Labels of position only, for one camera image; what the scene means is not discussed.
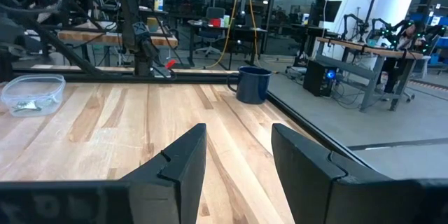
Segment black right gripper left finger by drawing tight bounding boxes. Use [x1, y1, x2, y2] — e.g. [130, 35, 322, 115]
[118, 122, 208, 224]

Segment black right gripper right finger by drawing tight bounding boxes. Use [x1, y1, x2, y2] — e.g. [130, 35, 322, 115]
[272, 122, 393, 224]

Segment green white sweetener packet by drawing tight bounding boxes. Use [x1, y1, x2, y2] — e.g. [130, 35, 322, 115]
[12, 99, 43, 113]

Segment blue storage bins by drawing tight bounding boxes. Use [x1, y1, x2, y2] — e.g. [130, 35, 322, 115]
[429, 36, 448, 66]

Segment black computer tower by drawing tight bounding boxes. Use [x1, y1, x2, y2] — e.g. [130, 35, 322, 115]
[302, 59, 340, 98]

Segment dark blue enamel mug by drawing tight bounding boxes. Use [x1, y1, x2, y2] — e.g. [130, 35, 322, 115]
[226, 65, 273, 105]

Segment wooden workbench grey legs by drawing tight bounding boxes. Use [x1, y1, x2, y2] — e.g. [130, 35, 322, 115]
[316, 36, 425, 113]

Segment black office desk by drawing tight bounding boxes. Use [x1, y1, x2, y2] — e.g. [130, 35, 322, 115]
[187, 20, 269, 69]

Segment rectangular clear plastic container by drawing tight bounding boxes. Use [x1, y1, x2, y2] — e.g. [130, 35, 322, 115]
[0, 73, 67, 118]

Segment black monitor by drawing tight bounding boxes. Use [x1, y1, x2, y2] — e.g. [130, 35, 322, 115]
[321, 0, 343, 24]

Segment dark office chair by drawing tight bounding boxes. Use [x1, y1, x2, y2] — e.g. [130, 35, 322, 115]
[195, 6, 228, 57]

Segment yellow hanging strap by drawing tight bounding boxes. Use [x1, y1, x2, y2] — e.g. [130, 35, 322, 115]
[204, 0, 262, 70]

